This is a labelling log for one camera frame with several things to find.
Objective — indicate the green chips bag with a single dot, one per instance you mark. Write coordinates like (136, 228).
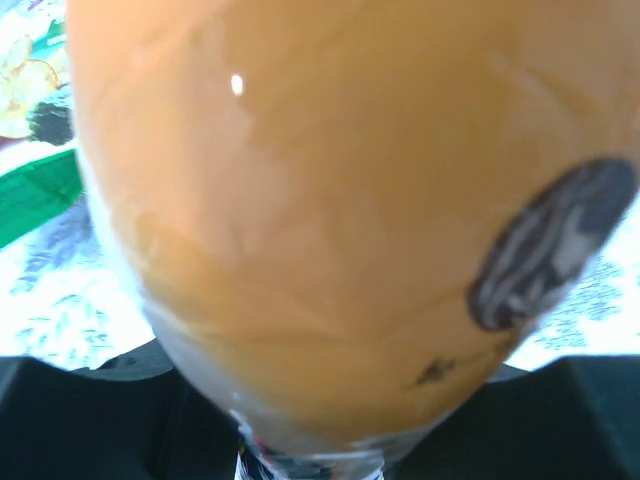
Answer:
(39, 176)

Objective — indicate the orange milk tea bottle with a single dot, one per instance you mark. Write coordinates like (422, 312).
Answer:
(341, 217)

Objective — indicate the floral table mat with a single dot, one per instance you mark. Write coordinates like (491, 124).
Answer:
(61, 303)

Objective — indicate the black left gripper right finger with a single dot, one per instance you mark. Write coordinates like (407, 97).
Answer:
(576, 418)

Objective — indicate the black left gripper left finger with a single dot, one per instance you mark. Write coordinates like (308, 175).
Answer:
(135, 417)

